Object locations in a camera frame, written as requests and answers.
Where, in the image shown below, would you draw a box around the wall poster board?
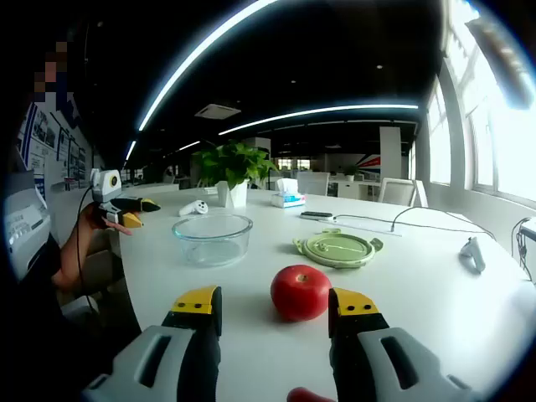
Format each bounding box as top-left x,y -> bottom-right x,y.
16,104 -> 91,185

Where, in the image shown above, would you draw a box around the large window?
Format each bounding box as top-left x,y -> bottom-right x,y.
426,0 -> 536,202

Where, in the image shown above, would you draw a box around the person's right hand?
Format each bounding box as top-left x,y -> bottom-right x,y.
286,387 -> 336,402

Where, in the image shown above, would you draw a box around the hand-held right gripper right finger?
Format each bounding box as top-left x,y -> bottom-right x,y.
327,286 -> 482,402

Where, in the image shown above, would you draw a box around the green leafy plant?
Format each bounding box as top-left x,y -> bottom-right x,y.
191,140 -> 280,189

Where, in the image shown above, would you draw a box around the green container lid with latches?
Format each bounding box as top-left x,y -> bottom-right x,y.
291,228 -> 384,268

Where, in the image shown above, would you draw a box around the person's torso in dark shirt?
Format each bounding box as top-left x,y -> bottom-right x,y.
0,234 -> 142,402

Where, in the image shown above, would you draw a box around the white handheld controller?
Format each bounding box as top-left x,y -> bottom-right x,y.
459,236 -> 487,274
178,199 -> 209,217

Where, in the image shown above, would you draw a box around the arched grey cable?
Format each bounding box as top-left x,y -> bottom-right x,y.
390,206 -> 497,242

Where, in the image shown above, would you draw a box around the blue and white tissue box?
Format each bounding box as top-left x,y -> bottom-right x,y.
271,178 -> 307,209

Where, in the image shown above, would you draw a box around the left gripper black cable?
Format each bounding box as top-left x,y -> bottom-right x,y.
74,186 -> 101,323

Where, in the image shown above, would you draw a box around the tangled cables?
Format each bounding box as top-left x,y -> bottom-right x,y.
513,216 -> 536,255

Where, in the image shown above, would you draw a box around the white chest-worn device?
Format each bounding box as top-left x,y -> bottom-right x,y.
3,186 -> 52,277

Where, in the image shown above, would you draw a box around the person's left hand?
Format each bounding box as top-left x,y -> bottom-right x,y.
79,203 -> 134,236

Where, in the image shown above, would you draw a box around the white office chair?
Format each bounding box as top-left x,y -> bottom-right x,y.
296,171 -> 331,197
379,177 -> 428,209

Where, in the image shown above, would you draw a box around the red tomato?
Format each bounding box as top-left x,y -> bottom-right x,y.
270,264 -> 332,323

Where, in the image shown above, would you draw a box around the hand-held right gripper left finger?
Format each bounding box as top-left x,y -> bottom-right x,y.
81,286 -> 223,402

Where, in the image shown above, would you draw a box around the glass food storage container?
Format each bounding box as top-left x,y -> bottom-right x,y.
171,214 -> 254,268

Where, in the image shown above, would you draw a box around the white plant pot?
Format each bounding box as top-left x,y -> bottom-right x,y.
215,179 -> 249,209

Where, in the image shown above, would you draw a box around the white tabletop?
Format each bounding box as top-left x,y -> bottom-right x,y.
118,183 -> 536,402

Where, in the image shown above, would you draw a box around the white ceiling light strip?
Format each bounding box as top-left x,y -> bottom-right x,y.
218,103 -> 420,136
137,0 -> 280,131

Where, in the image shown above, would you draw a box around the ceiling air vent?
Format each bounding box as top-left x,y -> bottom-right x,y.
194,103 -> 242,121

